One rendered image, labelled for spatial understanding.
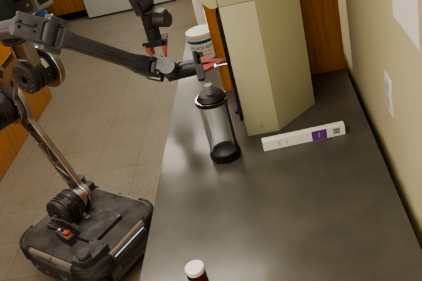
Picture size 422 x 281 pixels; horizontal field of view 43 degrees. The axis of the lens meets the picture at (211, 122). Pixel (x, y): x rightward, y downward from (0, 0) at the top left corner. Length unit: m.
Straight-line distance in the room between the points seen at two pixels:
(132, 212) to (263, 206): 1.41
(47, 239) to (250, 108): 1.52
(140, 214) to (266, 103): 1.25
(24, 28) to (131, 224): 1.39
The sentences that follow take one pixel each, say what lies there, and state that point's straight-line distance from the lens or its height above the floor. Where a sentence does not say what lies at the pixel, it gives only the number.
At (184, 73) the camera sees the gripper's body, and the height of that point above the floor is 1.19.
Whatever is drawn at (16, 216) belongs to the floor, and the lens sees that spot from 3.72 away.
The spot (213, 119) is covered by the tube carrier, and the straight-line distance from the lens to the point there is 1.67.
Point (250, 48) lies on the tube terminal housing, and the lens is 1.71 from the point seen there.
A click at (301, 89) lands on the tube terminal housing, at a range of 1.90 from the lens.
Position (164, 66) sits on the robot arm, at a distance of 1.78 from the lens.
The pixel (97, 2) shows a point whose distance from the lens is 7.00.
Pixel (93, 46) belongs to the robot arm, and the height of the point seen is 1.37.
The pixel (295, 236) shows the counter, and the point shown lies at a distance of 1.44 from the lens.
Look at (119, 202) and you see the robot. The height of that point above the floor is 0.24.
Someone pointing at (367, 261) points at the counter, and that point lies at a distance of 1.37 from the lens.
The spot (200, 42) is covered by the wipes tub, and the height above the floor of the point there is 1.05.
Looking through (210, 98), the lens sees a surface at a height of 1.18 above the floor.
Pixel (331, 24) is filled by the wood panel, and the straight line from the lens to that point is 2.11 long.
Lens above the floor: 1.93
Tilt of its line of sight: 30 degrees down
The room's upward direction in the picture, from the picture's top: 15 degrees counter-clockwise
